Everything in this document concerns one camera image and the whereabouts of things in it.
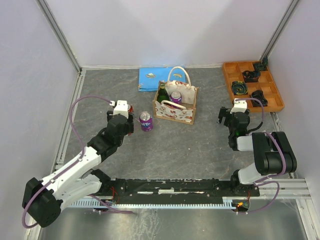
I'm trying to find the red soda can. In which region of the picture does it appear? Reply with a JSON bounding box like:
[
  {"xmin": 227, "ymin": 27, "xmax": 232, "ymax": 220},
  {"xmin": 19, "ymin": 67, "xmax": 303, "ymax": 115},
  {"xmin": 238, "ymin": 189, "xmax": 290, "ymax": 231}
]
[{"xmin": 128, "ymin": 104, "xmax": 134, "ymax": 113}]

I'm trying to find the purple soda can front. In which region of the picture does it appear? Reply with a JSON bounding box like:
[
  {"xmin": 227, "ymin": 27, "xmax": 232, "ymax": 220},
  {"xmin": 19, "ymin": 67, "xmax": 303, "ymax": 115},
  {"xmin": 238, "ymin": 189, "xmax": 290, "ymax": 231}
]
[{"xmin": 139, "ymin": 111, "xmax": 153, "ymax": 132}]

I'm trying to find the purple soda can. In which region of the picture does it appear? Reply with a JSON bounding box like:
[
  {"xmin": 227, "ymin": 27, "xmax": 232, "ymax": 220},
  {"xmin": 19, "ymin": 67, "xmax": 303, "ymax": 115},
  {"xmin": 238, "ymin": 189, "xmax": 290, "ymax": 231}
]
[
  {"xmin": 139, "ymin": 111, "xmax": 153, "ymax": 132},
  {"xmin": 169, "ymin": 91, "xmax": 182, "ymax": 105}
]

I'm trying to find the patterned canvas tote bag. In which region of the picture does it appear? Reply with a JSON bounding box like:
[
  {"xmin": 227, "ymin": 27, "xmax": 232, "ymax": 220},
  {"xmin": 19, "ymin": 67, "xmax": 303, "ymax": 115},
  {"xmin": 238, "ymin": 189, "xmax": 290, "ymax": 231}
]
[{"xmin": 152, "ymin": 66, "xmax": 199, "ymax": 125}]

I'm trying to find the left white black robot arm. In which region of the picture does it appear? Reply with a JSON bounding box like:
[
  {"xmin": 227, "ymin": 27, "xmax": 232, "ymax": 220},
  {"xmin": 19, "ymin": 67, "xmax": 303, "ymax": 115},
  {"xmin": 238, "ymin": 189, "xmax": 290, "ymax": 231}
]
[{"xmin": 21, "ymin": 112, "xmax": 134, "ymax": 229}]

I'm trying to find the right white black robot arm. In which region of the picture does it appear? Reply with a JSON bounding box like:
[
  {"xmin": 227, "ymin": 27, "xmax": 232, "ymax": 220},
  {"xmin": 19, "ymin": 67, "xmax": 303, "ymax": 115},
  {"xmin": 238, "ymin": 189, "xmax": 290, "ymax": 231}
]
[{"xmin": 214, "ymin": 106, "xmax": 297, "ymax": 197}]

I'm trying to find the rolled dark sock left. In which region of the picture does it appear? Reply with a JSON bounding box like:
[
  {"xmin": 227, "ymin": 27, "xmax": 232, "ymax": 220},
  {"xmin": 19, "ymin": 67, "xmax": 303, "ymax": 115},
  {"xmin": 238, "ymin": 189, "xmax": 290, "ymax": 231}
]
[{"xmin": 231, "ymin": 81, "xmax": 248, "ymax": 96}]

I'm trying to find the rolled dark sock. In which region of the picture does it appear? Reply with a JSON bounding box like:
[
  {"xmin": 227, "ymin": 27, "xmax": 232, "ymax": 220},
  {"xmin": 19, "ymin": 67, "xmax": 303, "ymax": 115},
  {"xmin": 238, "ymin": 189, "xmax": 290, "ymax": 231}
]
[
  {"xmin": 242, "ymin": 70, "xmax": 261, "ymax": 83},
  {"xmin": 250, "ymin": 89, "xmax": 268, "ymax": 107},
  {"xmin": 252, "ymin": 56, "xmax": 269, "ymax": 72},
  {"xmin": 231, "ymin": 81, "xmax": 248, "ymax": 96}
]

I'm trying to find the rolled dark sock bottom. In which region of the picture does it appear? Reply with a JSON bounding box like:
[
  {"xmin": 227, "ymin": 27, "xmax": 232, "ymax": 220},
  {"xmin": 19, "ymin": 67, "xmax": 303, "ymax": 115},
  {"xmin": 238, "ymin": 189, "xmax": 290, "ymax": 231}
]
[{"xmin": 250, "ymin": 89, "xmax": 268, "ymax": 107}]

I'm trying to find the orange compartment tray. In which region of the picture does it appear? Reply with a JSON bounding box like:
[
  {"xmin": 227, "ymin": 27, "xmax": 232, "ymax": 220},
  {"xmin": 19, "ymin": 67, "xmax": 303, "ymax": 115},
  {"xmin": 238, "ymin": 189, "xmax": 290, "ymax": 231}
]
[{"xmin": 222, "ymin": 61, "xmax": 285, "ymax": 112}]

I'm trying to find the rolled dark sock middle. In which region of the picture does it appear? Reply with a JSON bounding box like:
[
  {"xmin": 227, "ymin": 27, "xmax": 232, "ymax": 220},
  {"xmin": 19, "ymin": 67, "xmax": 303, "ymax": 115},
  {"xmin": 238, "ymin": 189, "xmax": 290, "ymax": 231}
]
[{"xmin": 242, "ymin": 70, "xmax": 261, "ymax": 83}]

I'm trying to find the dark green glass bottle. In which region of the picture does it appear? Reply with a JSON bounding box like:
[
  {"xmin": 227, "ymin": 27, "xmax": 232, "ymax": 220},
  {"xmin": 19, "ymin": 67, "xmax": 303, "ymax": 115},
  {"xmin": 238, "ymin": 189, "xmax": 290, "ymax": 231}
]
[{"xmin": 157, "ymin": 81, "xmax": 170, "ymax": 104}]

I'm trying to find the blue printed folded cloth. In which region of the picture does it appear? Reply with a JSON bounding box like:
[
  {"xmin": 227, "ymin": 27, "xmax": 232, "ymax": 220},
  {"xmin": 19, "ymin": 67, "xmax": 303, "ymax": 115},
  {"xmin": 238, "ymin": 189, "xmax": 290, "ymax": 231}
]
[{"xmin": 138, "ymin": 67, "xmax": 186, "ymax": 92}]

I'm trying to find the rolled dark sock top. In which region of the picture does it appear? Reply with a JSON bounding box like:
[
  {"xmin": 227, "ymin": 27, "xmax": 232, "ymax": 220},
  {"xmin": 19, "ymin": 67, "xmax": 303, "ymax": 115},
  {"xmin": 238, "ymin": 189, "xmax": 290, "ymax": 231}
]
[{"xmin": 252, "ymin": 56, "xmax": 269, "ymax": 72}]

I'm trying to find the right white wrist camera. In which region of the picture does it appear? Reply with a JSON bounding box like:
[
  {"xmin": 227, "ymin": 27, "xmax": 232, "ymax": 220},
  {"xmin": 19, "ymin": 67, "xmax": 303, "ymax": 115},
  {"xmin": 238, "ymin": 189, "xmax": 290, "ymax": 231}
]
[{"xmin": 230, "ymin": 98, "xmax": 248, "ymax": 113}]

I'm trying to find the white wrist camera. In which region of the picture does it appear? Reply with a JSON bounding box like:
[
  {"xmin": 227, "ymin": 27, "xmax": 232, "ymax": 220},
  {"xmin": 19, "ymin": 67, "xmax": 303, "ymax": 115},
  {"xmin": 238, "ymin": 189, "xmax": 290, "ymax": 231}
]
[
  {"xmin": 109, "ymin": 100, "xmax": 131, "ymax": 119},
  {"xmin": 230, "ymin": 98, "xmax": 248, "ymax": 113}
]

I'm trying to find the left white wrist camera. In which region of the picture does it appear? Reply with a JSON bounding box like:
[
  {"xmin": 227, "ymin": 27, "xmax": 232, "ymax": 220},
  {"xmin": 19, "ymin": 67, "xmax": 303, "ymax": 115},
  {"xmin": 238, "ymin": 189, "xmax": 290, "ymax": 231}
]
[{"xmin": 109, "ymin": 100, "xmax": 131, "ymax": 119}]

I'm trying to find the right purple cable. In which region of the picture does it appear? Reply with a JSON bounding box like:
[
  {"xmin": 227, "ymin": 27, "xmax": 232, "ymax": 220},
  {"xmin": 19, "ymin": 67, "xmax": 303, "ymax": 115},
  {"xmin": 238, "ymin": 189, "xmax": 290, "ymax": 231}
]
[{"xmin": 234, "ymin": 97, "xmax": 287, "ymax": 216}]

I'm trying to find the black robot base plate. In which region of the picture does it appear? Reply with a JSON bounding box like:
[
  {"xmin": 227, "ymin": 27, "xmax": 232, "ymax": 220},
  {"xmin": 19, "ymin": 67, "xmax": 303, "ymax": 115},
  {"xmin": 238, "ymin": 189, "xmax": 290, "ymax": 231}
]
[{"xmin": 94, "ymin": 178, "xmax": 260, "ymax": 206}]

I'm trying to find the blue slotted cable duct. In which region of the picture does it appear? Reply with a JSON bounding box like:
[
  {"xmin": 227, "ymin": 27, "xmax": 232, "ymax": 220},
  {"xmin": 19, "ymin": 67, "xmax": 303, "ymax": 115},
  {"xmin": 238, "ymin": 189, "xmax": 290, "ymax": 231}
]
[{"xmin": 69, "ymin": 197, "xmax": 236, "ymax": 210}]

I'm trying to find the aluminium frame rail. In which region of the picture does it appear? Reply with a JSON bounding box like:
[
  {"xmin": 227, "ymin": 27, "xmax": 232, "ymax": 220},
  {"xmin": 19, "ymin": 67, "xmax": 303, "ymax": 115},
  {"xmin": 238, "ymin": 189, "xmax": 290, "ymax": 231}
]
[{"xmin": 39, "ymin": 177, "xmax": 312, "ymax": 200}]

